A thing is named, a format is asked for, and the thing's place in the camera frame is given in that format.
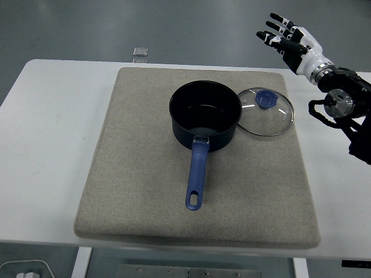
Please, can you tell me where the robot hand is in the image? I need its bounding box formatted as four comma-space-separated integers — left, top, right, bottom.
256, 12, 332, 79

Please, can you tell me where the glass lid with blue knob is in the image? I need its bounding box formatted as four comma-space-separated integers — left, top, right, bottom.
236, 86, 297, 137

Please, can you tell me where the beige fabric mat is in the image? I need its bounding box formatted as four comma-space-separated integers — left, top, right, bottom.
74, 67, 322, 250

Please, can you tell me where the black bar under table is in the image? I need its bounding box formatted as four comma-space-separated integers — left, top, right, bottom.
341, 259, 371, 268

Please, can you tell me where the white table leg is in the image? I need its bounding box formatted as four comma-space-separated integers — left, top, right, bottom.
71, 247, 93, 278
292, 257, 308, 278

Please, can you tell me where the grey metal plate with screws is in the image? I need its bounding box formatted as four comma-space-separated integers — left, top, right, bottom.
117, 263, 261, 278

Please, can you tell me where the dark blue handled saucepan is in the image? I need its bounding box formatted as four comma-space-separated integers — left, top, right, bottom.
169, 80, 243, 211

